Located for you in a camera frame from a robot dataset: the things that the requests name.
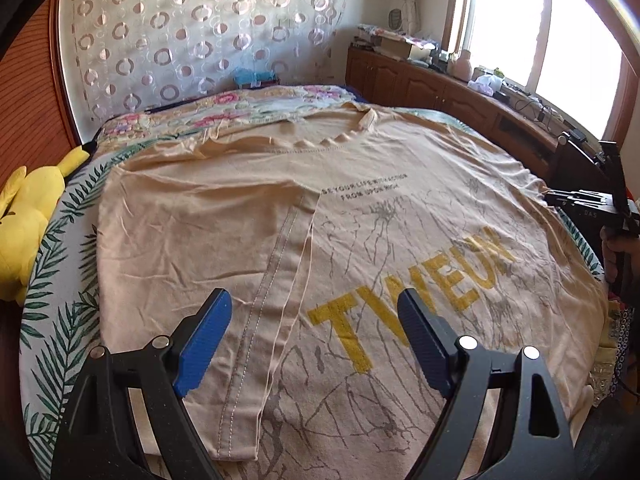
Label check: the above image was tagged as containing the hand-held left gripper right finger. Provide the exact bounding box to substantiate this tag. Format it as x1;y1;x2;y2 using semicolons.
396;286;589;480

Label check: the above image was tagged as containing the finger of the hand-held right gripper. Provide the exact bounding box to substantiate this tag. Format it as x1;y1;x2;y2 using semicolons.
544;189;581;210

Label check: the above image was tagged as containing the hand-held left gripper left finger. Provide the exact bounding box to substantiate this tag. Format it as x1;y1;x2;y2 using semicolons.
50;287;234;480

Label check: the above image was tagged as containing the beige printed t-shirt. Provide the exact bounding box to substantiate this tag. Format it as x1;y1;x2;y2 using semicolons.
97;102;608;480

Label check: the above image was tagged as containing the person's right hand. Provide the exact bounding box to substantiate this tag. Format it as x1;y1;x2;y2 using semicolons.
600;227;640;291

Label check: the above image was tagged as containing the white plastic bag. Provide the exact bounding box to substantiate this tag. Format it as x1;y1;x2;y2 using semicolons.
472;72;504;97

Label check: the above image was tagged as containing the leaf print blanket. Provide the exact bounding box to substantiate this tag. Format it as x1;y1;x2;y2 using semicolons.
20;152;166;480

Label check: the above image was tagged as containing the pink bottle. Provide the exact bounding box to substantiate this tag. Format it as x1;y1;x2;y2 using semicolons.
452;50;474;82

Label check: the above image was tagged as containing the wooden cabinet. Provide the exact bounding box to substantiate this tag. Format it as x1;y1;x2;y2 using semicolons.
345;42;601;186

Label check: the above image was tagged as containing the window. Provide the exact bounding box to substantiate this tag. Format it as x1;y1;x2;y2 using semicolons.
445;0;631;146

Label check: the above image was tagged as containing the yellow plush toy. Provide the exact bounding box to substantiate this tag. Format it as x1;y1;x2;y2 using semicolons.
0;145;91;306

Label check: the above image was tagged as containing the cardboard box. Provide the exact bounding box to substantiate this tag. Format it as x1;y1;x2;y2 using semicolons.
379;35;417;59

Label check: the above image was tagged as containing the white window curtain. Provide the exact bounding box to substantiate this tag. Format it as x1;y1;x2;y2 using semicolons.
395;0;422;51

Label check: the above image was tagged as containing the blue plastic toy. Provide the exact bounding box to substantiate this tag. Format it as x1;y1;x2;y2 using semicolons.
234;67;278;90

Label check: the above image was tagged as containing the wooden slatted wardrobe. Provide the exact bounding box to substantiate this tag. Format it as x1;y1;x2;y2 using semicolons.
0;0;86;196

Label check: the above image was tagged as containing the circle pattern lace curtain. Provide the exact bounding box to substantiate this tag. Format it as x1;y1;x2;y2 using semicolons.
60;0;351;131

